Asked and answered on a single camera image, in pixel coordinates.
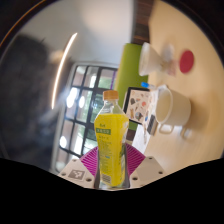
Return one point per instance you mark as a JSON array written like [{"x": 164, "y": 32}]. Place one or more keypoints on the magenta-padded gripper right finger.
[{"x": 136, "y": 160}]

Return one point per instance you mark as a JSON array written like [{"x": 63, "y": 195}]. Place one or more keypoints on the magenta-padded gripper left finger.
[{"x": 88, "y": 160}]

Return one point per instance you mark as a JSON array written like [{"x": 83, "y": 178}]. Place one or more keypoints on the yellow drink bottle orange cap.
[{"x": 111, "y": 133}]

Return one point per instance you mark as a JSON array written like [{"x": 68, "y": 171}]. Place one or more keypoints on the white paper sheet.
[{"x": 140, "y": 140}]

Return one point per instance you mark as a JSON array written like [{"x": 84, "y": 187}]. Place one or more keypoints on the small dark flat box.
[{"x": 151, "y": 125}]

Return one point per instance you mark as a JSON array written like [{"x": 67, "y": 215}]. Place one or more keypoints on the hanging pendant lamps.
[{"x": 71, "y": 97}]

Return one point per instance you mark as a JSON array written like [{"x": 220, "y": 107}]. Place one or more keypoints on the white ceramic mug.
[{"x": 175, "y": 108}]

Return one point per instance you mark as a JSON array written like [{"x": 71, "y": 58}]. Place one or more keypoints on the small blue-capped bottle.
[{"x": 145, "y": 85}]

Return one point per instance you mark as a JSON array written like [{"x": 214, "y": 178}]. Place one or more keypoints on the long curved ceiling light strip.
[{"x": 61, "y": 73}]

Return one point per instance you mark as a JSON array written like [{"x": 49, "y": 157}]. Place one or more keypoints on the green upholstered bench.
[{"x": 131, "y": 66}]

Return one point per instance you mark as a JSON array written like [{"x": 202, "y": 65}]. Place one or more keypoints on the white ceramic bowl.
[{"x": 150, "y": 60}]

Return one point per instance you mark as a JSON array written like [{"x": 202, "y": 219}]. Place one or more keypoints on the flat round red coaster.
[{"x": 187, "y": 61}]

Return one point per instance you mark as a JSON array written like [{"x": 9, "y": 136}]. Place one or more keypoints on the dark-framed window wall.
[{"x": 90, "y": 80}]

